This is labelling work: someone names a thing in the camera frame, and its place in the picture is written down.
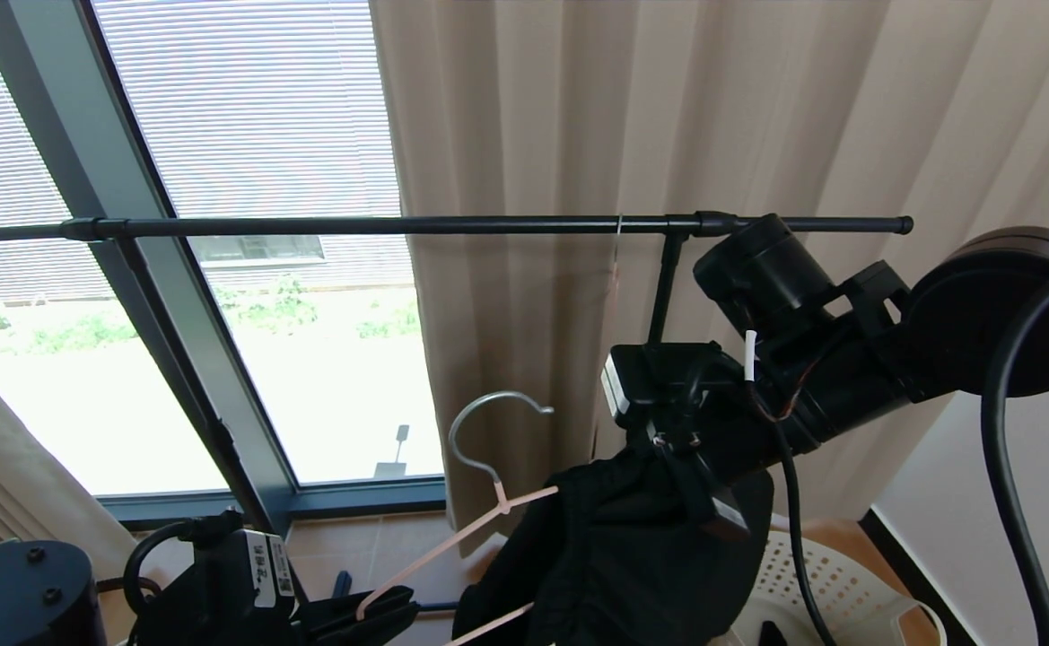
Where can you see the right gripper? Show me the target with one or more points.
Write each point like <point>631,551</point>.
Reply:
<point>748,444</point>

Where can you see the pink clothes hanger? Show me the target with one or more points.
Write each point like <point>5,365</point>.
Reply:
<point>500,498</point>
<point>619,235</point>

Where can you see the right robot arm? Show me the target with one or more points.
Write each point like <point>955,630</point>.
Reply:
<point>982,314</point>

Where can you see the white laundry basket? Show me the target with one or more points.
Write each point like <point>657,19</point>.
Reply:
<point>847,583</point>

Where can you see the black clothes rack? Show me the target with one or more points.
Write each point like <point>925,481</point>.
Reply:
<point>309,224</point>

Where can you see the beige curtain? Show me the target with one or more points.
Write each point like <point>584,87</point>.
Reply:
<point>847,108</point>
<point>4,467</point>

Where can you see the window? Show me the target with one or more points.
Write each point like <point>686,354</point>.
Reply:
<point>66,108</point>

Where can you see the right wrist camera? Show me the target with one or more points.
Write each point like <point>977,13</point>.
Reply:
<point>659,377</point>

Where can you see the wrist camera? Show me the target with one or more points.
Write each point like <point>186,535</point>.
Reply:
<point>219,583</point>
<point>659,377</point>

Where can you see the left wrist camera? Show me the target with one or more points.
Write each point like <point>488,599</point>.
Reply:
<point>219,583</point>

